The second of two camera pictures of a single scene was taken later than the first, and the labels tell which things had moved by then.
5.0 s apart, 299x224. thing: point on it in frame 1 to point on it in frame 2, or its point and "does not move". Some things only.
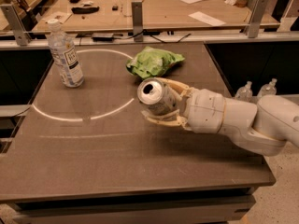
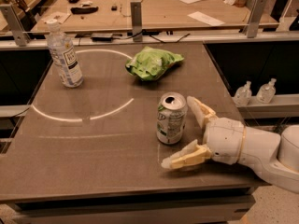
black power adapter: (103, 36) does not move
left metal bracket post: (21, 34) does not move
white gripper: (206, 110) to (223, 139)
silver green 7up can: (154, 93) to (171, 118)
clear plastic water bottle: (64, 53) does not move
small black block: (115, 7) does not move
